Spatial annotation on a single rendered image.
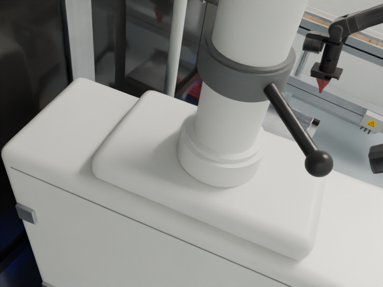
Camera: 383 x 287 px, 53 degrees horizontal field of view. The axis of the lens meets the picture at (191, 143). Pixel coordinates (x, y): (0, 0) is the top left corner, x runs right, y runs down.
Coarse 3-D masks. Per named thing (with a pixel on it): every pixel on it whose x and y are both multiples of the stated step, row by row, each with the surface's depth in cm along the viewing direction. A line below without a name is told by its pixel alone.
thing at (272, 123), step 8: (272, 112) 163; (296, 112) 161; (264, 120) 159; (272, 120) 159; (280, 120) 160; (304, 120) 161; (312, 120) 158; (264, 128) 155; (272, 128) 156; (280, 128) 156; (280, 136) 153; (288, 136) 154
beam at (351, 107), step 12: (288, 84) 247; (300, 84) 242; (312, 84) 239; (300, 96) 248; (312, 96) 243; (324, 96) 239; (336, 96) 235; (348, 96) 236; (336, 108) 240; (348, 108) 236; (360, 108) 232; (372, 108) 231; (360, 120) 237
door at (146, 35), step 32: (96, 0) 62; (128, 0) 70; (160, 0) 80; (192, 0) 94; (96, 32) 66; (128, 32) 75; (160, 32) 87; (192, 32) 104; (96, 64) 70; (128, 64) 81; (160, 64) 95; (192, 64) 115
